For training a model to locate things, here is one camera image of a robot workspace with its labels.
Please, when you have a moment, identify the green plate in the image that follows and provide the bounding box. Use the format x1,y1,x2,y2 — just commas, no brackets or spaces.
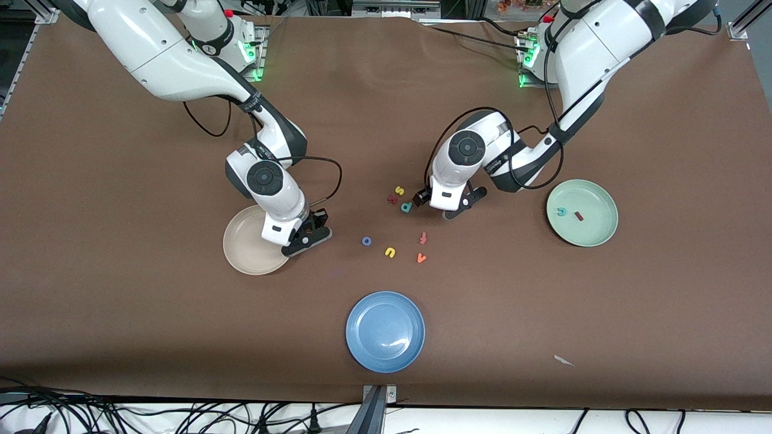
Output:
546,179,619,248

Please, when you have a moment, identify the black base cable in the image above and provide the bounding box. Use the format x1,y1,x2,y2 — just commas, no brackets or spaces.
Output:
422,23,527,52
476,17,533,37

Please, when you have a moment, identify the blue plate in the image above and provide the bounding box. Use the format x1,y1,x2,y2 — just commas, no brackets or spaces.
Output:
346,291,426,374

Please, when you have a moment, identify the brown table mat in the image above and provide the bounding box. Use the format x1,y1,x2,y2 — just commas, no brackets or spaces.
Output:
0,11,772,412

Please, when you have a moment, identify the silver device box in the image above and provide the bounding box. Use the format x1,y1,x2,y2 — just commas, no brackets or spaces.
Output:
353,0,441,19

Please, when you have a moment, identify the metal stand bracket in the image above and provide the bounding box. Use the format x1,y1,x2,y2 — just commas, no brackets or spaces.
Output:
347,385,397,434

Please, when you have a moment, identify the aluminium frame rail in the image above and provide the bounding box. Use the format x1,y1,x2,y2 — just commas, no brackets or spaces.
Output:
0,0,61,118
727,0,772,42

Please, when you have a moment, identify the beige brown plate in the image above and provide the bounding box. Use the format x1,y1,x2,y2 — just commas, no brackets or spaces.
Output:
223,205,290,276

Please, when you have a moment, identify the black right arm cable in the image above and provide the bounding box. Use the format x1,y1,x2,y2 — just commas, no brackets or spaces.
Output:
183,96,343,207

